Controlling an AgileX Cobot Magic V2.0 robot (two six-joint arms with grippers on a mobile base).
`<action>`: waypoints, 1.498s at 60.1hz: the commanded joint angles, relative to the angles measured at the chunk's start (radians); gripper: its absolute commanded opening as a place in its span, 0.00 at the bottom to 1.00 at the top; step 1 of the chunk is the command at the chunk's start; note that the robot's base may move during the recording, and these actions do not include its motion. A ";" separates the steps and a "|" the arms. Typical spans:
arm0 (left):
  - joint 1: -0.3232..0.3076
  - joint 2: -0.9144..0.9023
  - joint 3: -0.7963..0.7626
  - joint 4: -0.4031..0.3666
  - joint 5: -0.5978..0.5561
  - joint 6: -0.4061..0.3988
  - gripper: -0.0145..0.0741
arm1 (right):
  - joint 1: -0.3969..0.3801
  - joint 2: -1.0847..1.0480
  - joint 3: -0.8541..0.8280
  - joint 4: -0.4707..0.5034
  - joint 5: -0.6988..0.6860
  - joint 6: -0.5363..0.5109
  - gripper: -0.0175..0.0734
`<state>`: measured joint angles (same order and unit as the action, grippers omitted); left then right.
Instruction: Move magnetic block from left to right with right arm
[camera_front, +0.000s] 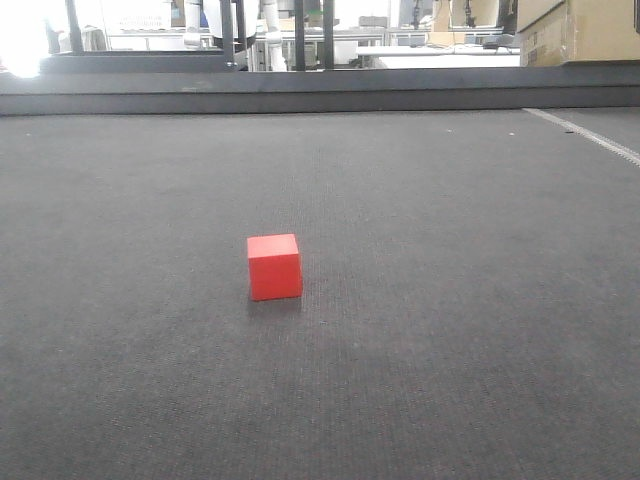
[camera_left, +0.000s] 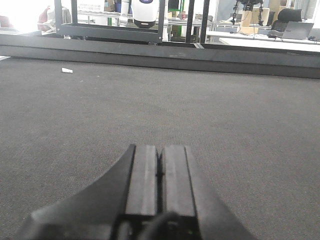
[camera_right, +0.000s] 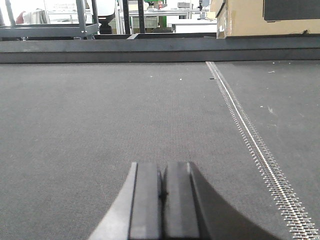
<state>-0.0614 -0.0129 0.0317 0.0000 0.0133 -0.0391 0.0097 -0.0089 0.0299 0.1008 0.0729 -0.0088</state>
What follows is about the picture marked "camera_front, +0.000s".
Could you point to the red magnetic cube block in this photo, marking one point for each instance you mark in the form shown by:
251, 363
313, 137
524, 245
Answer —
275, 270

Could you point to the dark grey table mat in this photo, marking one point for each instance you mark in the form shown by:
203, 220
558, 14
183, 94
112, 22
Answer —
470, 304

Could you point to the white background desk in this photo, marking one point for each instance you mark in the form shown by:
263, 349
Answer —
451, 57

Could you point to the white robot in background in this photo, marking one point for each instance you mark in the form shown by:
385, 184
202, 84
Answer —
243, 16

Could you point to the cardboard box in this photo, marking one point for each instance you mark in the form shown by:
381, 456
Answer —
554, 33

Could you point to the black metal frame rack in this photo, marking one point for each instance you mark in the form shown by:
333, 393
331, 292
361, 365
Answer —
207, 59

